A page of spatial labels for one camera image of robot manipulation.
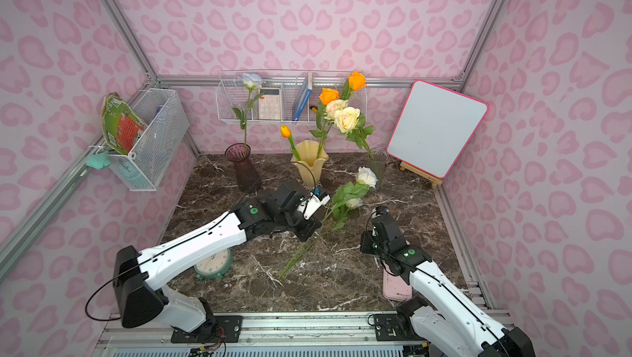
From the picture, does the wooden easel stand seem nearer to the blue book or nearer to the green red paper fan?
the blue book

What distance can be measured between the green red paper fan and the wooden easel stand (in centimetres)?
102

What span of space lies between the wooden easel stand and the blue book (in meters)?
0.52

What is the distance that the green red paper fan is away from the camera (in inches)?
27.2

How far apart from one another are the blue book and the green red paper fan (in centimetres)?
53

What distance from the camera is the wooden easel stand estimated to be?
1.08 m

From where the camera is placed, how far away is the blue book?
867 millimetres
